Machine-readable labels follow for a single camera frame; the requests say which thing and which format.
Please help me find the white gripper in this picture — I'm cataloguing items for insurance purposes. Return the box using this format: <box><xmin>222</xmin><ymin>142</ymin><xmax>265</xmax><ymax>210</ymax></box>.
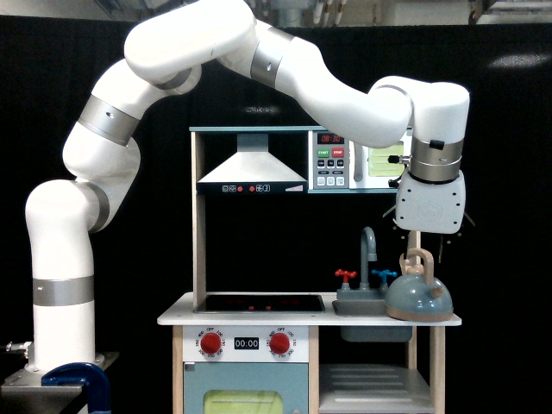
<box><xmin>395</xmin><ymin>172</ymin><xmax>466</xmax><ymax>264</ymax></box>

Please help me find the grey-blue toy teapot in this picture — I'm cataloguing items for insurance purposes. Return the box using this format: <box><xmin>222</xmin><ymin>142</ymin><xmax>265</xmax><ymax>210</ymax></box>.
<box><xmin>385</xmin><ymin>248</ymin><xmax>454</xmax><ymax>323</ymax></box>

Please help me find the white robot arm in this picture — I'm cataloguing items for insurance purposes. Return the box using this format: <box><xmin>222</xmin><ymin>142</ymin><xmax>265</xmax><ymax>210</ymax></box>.
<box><xmin>25</xmin><ymin>1</ymin><xmax>470</xmax><ymax>372</ymax></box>

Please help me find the black toy stove top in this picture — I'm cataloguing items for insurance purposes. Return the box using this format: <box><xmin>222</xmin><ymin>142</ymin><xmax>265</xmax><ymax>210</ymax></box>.
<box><xmin>195</xmin><ymin>293</ymin><xmax>324</xmax><ymax>313</ymax></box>

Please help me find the grey toy faucet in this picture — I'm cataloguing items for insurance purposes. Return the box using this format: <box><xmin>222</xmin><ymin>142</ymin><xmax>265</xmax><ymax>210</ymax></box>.
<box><xmin>336</xmin><ymin>227</ymin><xmax>387</xmax><ymax>300</ymax></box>

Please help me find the grey toy sink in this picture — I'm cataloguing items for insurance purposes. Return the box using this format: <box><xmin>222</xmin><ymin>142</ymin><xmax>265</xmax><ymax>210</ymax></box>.
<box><xmin>332</xmin><ymin>299</ymin><xmax>413</xmax><ymax>343</ymax></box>

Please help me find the toy microwave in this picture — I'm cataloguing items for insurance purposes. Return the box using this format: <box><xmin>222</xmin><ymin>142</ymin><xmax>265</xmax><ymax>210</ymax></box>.
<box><xmin>308</xmin><ymin>129</ymin><xmax>412</xmax><ymax>193</ymax></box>

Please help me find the black backdrop curtain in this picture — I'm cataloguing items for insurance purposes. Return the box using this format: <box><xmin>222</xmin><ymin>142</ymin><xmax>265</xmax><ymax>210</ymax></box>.
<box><xmin>1</xmin><ymin>16</ymin><xmax>551</xmax><ymax>413</ymax></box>

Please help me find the wooden toy kitchen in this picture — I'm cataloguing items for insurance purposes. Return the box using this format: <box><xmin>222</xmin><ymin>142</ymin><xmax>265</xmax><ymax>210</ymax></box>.
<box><xmin>158</xmin><ymin>126</ymin><xmax>460</xmax><ymax>413</ymax></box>

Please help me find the right red oven knob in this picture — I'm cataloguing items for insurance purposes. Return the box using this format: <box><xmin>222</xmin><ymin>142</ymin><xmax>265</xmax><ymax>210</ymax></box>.
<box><xmin>268</xmin><ymin>332</ymin><xmax>291</xmax><ymax>355</ymax></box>

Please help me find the red oven knob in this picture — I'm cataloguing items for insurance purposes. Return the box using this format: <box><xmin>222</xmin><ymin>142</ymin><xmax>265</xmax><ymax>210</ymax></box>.
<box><xmin>199</xmin><ymin>332</ymin><xmax>223</xmax><ymax>355</ymax></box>
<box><xmin>268</xmin><ymin>332</ymin><xmax>291</xmax><ymax>355</ymax></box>

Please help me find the silver toy range hood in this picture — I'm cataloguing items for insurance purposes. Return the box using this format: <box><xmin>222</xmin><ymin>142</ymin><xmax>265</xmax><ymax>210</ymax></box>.
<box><xmin>197</xmin><ymin>133</ymin><xmax>308</xmax><ymax>195</ymax></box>

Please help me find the left red oven knob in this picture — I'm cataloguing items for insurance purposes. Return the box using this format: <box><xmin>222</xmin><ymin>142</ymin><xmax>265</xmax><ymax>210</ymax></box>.
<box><xmin>199</xmin><ymin>332</ymin><xmax>223</xmax><ymax>355</ymax></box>

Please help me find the blue toy oven door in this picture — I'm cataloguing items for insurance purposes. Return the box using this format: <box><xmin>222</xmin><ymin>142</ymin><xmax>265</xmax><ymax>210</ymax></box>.
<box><xmin>184</xmin><ymin>362</ymin><xmax>309</xmax><ymax>413</ymax></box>

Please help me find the blue clamp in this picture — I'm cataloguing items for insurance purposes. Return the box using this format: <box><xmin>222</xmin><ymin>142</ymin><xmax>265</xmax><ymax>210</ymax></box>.
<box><xmin>41</xmin><ymin>362</ymin><xmax>112</xmax><ymax>414</ymax></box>

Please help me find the blue tap handle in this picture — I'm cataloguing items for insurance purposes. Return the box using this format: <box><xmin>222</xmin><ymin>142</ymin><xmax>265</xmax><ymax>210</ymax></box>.
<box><xmin>371</xmin><ymin>269</ymin><xmax>398</xmax><ymax>292</ymax></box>

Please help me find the red tap handle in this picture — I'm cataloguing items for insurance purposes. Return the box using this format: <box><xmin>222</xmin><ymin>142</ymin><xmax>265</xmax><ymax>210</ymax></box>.
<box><xmin>335</xmin><ymin>269</ymin><xmax>357</xmax><ymax>291</ymax></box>

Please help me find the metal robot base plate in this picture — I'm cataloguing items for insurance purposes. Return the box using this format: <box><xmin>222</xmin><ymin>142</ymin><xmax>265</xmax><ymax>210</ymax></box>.
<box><xmin>1</xmin><ymin>352</ymin><xmax>119</xmax><ymax>413</ymax></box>

